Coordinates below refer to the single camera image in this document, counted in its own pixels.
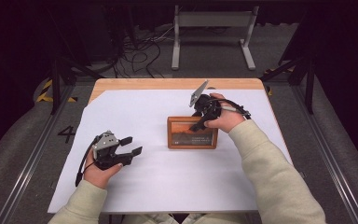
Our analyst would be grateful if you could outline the person's legs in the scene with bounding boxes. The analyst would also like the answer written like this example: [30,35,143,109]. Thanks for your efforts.
[122,212,250,224]

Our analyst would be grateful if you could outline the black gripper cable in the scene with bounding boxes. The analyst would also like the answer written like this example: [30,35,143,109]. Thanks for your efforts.
[75,135,100,188]
[209,97,253,121]

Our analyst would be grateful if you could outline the white metal stand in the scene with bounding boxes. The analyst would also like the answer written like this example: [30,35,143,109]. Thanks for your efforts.
[171,5,260,72]

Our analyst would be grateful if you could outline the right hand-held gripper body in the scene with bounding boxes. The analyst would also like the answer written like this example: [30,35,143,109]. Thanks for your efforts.
[188,79,225,126]

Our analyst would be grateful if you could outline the black metal stand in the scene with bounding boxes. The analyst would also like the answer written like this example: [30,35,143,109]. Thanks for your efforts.
[48,55,104,116]
[258,55,317,115]

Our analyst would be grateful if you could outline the wooden picture frame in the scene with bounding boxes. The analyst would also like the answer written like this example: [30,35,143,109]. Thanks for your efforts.
[167,116,219,150]

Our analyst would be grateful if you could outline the yellow black hazard tape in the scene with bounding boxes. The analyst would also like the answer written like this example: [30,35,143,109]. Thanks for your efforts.
[35,78,78,104]

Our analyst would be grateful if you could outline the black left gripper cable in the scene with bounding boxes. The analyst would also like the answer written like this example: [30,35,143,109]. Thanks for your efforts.
[75,135,100,188]

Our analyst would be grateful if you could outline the aluminium floor rail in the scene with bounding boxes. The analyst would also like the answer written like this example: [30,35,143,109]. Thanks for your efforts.
[291,83,358,224]
[0,83,76,224]

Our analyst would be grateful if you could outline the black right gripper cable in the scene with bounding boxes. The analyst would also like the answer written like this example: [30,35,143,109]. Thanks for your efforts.
[209,97,253,121]

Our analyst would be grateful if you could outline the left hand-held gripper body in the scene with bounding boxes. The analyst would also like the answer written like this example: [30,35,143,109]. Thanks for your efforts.
[90,130,135,171]

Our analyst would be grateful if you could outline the black floor cables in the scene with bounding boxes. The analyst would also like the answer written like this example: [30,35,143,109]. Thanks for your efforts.
[111,26,175,79]

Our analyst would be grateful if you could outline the person's right hand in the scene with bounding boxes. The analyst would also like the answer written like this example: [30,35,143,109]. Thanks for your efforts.
[202,92,247,134]

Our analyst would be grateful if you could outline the white paper sheet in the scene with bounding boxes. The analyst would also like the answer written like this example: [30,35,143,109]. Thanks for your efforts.
[47,89,293,215]

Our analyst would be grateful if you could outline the person's left hand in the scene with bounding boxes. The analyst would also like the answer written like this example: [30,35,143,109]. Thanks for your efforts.
[83,151,125,190]

